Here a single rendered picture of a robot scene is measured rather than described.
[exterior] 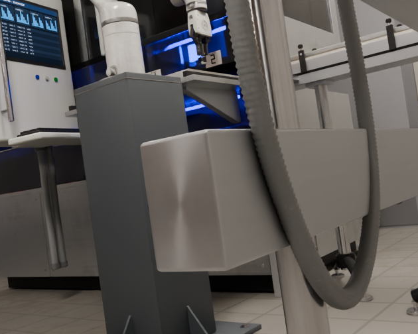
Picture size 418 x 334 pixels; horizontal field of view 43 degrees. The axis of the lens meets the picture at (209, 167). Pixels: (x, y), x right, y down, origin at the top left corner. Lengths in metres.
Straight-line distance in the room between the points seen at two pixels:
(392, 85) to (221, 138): 3.43
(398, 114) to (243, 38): 3.37
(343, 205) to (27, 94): 2.09
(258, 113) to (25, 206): 2.87
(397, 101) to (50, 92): 2.30
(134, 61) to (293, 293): 1.22
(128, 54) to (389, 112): 2.47
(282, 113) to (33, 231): 2.74
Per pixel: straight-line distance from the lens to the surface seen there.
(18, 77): 2.59
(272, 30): 0.62
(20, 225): 3.35
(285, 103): 0.61
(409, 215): 3.85
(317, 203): 0.60
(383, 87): 3.87
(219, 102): 2.09
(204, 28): 2.15
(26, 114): 2.57
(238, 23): 0.49
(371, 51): 2.09
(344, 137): 0.70
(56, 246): 2.73
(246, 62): 0.48
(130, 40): 1.73
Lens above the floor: 0.51
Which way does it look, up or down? 2 degrees up
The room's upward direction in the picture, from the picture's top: 8 degrees counter-clockwise
